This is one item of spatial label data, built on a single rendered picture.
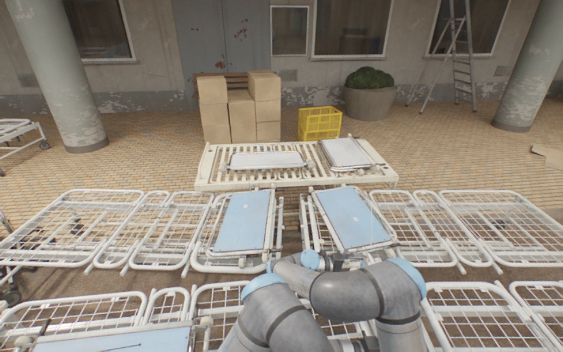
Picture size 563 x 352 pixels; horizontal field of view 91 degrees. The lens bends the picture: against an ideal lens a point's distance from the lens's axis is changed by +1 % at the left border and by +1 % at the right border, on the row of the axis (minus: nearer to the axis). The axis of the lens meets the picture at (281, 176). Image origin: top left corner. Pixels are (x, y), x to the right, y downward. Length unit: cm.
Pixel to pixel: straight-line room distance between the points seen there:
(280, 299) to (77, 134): 486
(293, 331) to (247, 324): 13
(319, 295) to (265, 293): 13
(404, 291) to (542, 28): 614
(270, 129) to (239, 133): 50
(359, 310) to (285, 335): 18
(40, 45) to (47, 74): 36
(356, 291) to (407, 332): 16
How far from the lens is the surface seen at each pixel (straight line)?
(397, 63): 752
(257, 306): 72
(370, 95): 588
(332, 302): 73
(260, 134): 450
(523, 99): 674
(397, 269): 77
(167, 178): 402
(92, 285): 286
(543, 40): 663
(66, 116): 526
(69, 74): 513
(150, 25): 680
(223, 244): 197
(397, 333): 80
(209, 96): 423
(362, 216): 222
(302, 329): 67
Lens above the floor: 189
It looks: 30 degrees down
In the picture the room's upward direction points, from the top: straight up
